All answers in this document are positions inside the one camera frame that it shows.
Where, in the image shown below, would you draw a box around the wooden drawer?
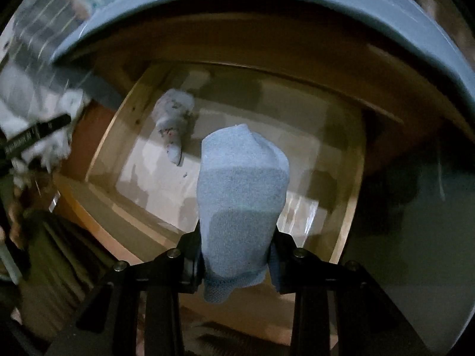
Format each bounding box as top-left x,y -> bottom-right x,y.
54,63 -> 367,346

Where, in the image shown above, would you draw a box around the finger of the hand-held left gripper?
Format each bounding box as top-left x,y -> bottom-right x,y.
0,113 -> 72,164

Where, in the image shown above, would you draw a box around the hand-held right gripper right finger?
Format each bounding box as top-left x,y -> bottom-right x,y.
268,229 -> 429,356

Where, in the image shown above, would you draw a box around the pale floral rolled underwear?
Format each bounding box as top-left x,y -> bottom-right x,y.
153,89 -> 196,164

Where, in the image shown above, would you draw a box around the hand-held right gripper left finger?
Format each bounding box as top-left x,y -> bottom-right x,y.
44,229 -> 205,356

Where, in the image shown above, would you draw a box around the light blue knitted sock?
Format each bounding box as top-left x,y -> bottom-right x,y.
196,123 -> 291,305

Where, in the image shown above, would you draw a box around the olive corduroy cloth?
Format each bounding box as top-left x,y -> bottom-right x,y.
15,208 -> 116,342

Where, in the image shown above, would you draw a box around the white board panel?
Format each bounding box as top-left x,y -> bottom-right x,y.
345,163 -> 475,353

